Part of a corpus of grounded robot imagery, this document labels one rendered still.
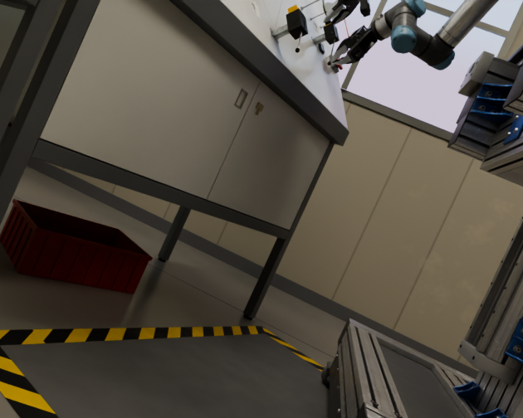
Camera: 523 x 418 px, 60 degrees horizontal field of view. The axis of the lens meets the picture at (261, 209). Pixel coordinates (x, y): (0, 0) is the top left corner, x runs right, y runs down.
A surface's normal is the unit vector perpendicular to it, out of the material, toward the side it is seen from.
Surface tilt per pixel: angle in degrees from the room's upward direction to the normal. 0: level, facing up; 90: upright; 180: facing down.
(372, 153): 90
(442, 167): 90
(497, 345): 90
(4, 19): 90
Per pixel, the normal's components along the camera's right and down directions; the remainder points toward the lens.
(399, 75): -0.15, -0.04
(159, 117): 0.75, 0.36
